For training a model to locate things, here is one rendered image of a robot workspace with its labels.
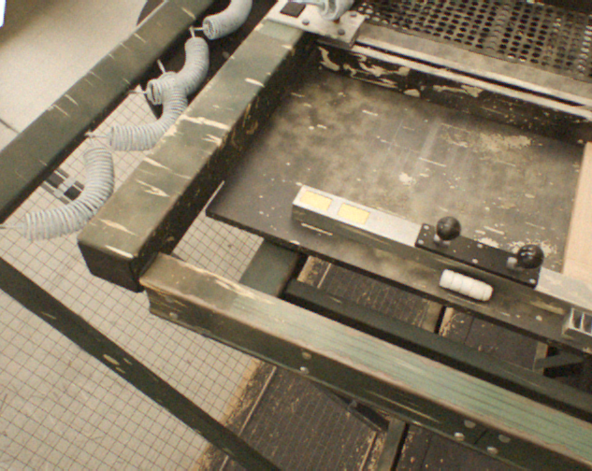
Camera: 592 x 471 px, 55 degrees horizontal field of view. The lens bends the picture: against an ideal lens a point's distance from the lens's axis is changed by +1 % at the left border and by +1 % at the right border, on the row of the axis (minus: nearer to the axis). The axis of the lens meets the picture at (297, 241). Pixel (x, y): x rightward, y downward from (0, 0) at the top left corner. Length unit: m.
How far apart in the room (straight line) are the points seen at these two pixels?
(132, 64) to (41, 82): 4.57
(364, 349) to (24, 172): 0.89
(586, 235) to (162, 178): 0.74
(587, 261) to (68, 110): 1.17
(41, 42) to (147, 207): 5.53
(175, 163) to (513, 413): 0.64
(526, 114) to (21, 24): 5.67
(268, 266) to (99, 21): 5.82
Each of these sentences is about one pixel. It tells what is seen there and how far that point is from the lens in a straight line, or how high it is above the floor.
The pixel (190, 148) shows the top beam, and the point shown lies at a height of 1.89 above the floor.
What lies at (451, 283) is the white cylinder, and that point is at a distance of 0.96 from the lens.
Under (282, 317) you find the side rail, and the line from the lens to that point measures 0.85.
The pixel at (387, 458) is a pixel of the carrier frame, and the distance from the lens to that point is 2.01.
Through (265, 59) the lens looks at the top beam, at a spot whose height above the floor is 1.89.
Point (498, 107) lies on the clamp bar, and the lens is 1.28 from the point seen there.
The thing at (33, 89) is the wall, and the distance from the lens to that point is 6.14.
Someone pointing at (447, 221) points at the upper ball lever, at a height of 1.55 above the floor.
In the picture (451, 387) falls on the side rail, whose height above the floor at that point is 1.42.
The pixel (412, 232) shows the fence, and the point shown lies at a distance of 0.98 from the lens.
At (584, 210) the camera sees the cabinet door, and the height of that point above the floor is 1.29.
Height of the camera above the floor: 1.91
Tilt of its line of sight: 15 degrees down
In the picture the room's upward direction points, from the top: 51 degrees counter-clockwise
